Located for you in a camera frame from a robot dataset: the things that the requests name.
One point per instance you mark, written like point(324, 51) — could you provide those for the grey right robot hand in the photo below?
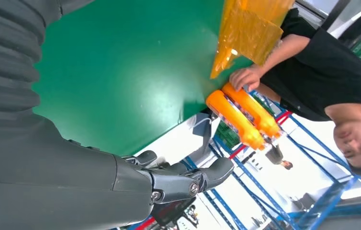
point(56, 184)

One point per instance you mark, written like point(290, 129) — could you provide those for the yellow tape sheet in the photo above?
point(247, 35)

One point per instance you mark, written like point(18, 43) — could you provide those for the background person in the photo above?
point(275, 155)

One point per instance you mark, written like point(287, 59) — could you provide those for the green work table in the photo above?
point(120, 70)

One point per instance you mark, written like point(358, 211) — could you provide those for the blue metal rack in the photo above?
point(329, 200)

